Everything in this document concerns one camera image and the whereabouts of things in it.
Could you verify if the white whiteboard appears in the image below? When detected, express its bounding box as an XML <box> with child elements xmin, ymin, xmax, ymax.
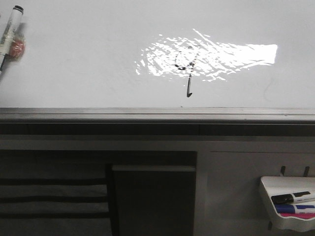
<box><xmin>0</xmin><ymin>0</ymin><xmax>315</xmax><ymax>108</ymax></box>

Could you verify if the dark panel with white top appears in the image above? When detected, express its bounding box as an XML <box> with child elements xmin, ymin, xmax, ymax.
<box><xmin>114</xmin><ymin>170</ymin><xmax>196</xmax><ymax>236</ymax></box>

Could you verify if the white plastic marker tray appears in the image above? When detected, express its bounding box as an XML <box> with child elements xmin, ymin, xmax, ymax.
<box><xmin>259</xmin><ymin>176</ymin><xmax>315</xmax><ymax>232</ymax></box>

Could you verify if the black left tray hook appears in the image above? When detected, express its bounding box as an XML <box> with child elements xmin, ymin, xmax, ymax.
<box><xmin>280</xmin><ymin>166</ymin><xmax>286</xmax><ymax>177</ymax></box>

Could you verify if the black tray hook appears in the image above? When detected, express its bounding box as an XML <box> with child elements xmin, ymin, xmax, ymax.
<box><xmin>280</xmin><ymin>166</ymin><xmax>286</xmax><ymax>177</ymax></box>
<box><xmin>303</xmin><ymin>166</ymin><xmax>310</xmax><ymax>177</ymax></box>

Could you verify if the grey striped fabric organizer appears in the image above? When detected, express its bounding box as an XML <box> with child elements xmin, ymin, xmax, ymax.
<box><xmin>0</xmin><ymin>150</ymin><xmax>120</xmax><ymax>236</ymax></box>

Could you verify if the blue capped marker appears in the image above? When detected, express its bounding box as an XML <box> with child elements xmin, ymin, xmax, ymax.
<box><xmin>275</xmin><ymin>205</ymin><xmax>315</xmax><ymax>214</ymax></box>

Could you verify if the black right tray hook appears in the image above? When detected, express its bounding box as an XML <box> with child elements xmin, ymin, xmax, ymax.
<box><xmin>303</xmin><ymin>166</ymin><xmax>310</xmax><ymax>177</ymax></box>

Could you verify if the black capped marker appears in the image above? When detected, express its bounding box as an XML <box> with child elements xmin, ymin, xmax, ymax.
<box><xmin>271</xmin><ymin>191</ymin><xmax>315</xmax><ymax>205</ymax></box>

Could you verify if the pink marker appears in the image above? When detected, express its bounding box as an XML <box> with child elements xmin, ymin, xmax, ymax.
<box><xmin>280</xmin><ymin>213</ymin><xmax>315</xmax><ymax>219</ymax></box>

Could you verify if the aluminium whiteboard tray rail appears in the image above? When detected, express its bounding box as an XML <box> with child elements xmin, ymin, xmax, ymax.
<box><xmin>0</xmin><ymin>108</ymin><xmax>315</xmax><ymax>125</ymax></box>

